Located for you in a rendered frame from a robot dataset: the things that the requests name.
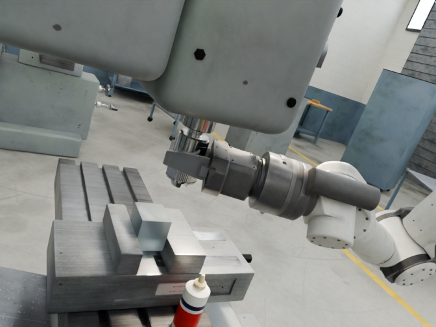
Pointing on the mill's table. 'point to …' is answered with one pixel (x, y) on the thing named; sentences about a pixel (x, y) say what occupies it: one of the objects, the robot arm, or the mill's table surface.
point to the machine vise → (132, 267)
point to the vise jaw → (181, 246)
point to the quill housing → (244, 61)
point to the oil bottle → (192, 303)
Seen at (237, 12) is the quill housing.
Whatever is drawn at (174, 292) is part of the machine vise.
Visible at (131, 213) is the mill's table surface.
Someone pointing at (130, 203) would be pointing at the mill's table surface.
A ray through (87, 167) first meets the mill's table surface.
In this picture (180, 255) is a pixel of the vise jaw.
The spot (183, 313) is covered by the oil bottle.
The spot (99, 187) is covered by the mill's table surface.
